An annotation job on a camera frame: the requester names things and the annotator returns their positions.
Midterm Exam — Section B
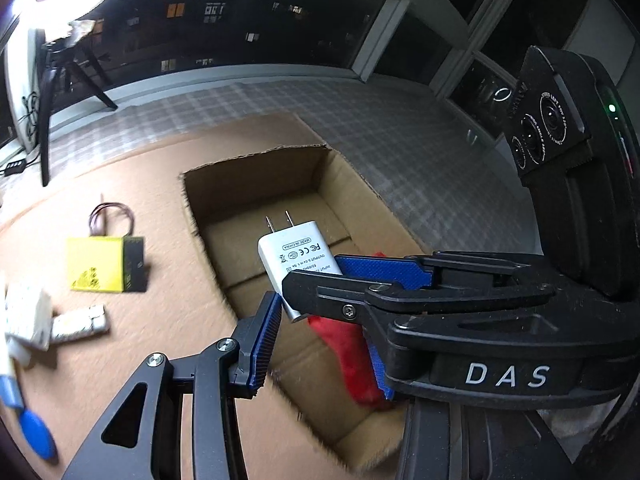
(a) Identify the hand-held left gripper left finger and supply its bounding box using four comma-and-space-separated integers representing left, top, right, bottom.
60, 291, 283, 480

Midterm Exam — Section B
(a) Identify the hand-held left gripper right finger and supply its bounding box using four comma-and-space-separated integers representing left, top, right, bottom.
369, 342, 576, 480

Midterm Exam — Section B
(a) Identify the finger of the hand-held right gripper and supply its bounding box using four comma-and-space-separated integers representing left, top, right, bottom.
334, 251, 556, 291
281, 269, 556, 333

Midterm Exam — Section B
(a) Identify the white wall charger plug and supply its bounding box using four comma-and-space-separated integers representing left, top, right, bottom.
257, 209, 346, 322

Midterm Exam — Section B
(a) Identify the cardboard box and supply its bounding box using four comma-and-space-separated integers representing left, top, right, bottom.
179, 142, 436, 476

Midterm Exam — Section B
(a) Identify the white patterned pen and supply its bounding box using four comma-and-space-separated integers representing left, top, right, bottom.
51, 305, 111, 345

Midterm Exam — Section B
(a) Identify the yellow and black box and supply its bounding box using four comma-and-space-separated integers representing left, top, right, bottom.
66, 236, 147, 294

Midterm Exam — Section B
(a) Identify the purple cable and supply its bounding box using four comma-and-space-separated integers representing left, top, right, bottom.
89, 201, 135, 237

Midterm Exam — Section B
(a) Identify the white and blue tube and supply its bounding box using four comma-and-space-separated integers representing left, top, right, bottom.
0, 330, 25, 411

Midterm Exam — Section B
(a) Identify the red fabric pouch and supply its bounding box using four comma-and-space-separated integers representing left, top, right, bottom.
305, 250, 401, 406

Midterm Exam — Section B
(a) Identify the brown mat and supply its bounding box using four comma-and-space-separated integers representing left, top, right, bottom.
0, 112, 401, 480

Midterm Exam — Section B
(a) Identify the grey plaid blanket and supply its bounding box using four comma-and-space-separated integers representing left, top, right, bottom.
0, 77, 546, 261

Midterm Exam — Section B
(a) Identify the side window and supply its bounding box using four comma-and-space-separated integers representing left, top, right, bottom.
430, 0, 640, 126

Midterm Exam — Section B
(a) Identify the large dark window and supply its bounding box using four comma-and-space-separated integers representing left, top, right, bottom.
65, 0, 396, 68

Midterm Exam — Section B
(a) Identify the black tripod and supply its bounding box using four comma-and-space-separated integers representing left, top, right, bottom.
39, 35, 119, 188

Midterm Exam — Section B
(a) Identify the black power cable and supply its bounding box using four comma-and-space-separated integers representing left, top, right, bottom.
17, 91, 43, 166

